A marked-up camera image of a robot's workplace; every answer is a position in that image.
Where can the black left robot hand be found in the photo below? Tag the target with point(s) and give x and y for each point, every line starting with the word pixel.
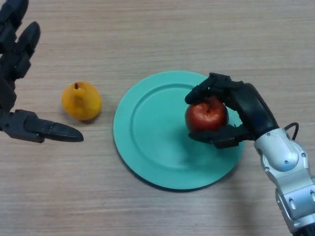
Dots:
pixel 9 61

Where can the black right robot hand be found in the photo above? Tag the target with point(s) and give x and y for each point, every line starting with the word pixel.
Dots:
pixel 253 108

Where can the red apple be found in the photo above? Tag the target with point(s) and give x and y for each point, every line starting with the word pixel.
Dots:
pixel 206 118

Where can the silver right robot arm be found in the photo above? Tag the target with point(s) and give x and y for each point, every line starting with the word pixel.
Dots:
pixel 288 172

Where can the green round plate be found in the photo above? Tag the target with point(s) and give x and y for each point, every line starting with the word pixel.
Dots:
pixel 157 137

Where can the yellow pear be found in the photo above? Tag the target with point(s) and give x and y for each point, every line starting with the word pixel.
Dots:
pixel 82 103

